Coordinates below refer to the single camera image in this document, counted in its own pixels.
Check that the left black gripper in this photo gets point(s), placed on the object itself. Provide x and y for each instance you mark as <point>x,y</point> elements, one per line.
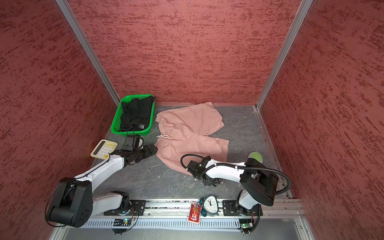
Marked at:
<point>148,154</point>

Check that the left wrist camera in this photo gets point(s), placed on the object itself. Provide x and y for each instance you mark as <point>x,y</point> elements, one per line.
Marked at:
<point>133,143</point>

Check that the aluminium corner post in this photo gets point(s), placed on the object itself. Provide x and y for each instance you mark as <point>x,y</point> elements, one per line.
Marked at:
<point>79,33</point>
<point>290,37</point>

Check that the black shorts in basket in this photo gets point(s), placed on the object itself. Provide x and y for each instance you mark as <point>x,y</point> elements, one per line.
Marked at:
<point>136,115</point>

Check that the left small circuit board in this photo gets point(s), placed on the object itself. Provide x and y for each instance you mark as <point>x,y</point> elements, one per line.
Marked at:
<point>122,223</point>

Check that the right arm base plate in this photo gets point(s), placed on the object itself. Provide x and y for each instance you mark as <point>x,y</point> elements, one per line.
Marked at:
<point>230,209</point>

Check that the right aluminium corner post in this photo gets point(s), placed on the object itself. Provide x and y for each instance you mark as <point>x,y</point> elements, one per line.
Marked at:
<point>290,37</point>

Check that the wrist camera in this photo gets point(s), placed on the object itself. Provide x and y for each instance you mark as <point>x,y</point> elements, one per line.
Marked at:
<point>196,168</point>
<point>133,143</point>

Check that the aluminium front rail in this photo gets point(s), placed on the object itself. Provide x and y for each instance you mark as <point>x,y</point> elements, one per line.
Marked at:
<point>166,219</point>

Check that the red card packet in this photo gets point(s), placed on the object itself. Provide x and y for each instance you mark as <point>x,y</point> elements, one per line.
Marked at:
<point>194,213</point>

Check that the green plastic basket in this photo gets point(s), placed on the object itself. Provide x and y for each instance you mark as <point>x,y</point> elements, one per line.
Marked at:
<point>115,127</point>

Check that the small circuit board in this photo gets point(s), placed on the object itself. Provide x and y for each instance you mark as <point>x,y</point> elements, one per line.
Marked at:
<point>246,224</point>
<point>122,223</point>

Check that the pink shorts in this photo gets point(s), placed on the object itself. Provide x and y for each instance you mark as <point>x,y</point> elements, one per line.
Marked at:
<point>188,130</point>

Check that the white teal alarm clock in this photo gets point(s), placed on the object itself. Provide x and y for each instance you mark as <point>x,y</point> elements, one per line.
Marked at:
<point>210,206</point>

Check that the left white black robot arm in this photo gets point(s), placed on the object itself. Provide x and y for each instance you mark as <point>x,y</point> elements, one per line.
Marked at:
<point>72,202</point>

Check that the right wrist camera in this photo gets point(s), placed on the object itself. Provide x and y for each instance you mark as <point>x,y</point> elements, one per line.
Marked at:
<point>196,168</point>

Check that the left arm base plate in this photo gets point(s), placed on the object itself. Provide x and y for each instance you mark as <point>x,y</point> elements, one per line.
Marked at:
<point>136,208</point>

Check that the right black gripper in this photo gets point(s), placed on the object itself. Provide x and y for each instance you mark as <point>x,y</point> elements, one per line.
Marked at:
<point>219,180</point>

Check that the right small circuit board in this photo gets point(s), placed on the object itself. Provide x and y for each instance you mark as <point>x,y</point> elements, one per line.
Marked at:
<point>246,224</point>

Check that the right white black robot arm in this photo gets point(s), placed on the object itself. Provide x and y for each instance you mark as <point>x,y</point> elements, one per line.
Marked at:
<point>259,183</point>

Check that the beige yellow calculator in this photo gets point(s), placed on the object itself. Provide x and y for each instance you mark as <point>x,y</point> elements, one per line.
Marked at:
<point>103,149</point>

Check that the left aluminium corner post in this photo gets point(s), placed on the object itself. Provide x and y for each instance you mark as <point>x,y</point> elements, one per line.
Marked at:
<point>79,33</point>

